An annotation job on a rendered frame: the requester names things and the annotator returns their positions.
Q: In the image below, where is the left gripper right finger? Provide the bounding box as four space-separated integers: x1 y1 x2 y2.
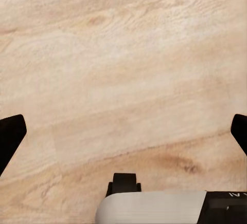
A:
231 114 247 155

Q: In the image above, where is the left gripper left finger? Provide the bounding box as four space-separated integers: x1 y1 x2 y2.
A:
0 114 27 176

